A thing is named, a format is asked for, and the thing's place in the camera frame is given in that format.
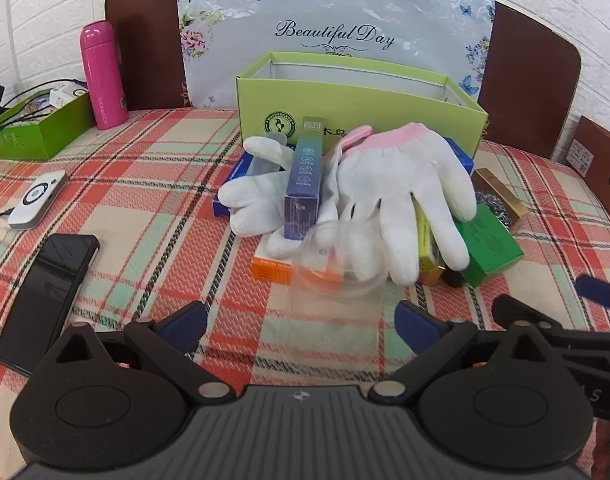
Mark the gold brown box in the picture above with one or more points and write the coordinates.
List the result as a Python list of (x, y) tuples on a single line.
[(505, 195)]

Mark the blue small box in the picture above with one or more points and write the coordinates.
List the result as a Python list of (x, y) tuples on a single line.
[(462, 157)]

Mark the plaid bed sheet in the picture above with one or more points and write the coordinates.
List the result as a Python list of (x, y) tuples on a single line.
[(160, 185)]

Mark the blue purple gradient box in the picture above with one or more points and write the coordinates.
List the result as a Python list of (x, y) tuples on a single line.
[(305, 180)]

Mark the plain white glove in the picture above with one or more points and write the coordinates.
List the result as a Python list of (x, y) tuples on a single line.
[(257, 195)]

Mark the black smartphone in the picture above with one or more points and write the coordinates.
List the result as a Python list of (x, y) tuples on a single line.
[(47, 300)]

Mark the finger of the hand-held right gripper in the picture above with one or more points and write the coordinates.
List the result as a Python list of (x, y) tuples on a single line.
[(515, 310), (602, 291)]

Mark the brown cardboard box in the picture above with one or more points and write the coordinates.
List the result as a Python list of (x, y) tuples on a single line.
[(597, 160)]

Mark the white glove with pink cuff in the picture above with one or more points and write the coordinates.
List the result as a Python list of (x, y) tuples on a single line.
[(400, 185)]

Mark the small green open box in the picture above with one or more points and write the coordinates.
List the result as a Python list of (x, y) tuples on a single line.
[(60, 132)]

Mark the pink thermos bottle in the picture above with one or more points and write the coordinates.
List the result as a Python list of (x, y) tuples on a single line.
[(102, 75)]

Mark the white power bank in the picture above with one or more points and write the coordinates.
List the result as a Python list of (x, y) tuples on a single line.
[(37, 199)]

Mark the yellow slim box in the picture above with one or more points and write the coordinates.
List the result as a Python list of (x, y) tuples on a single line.
[(427, 250)]

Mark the white packet in green box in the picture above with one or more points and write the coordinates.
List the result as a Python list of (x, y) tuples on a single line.
[(67, 96)]

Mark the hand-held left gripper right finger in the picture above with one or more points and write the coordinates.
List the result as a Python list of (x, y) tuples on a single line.
[(418, 329)]

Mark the orange white box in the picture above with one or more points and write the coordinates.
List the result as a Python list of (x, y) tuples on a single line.
[(272, 270)]

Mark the blue flat box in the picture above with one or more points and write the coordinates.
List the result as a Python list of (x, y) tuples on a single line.
[(225, 195)]

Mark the clear plastic cup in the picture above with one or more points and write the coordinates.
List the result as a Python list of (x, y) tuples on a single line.
[(335, 280)]

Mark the large light green box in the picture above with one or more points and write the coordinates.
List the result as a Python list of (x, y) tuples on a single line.
[(365, 107)]

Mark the floral plastic sheet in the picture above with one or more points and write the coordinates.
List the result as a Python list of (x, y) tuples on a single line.
[(235, 40)]

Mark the dark green box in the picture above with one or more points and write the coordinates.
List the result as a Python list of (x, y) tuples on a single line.
[(490, 250)]

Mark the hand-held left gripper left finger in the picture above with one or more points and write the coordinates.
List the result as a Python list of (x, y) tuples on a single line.
[(184, 329)]

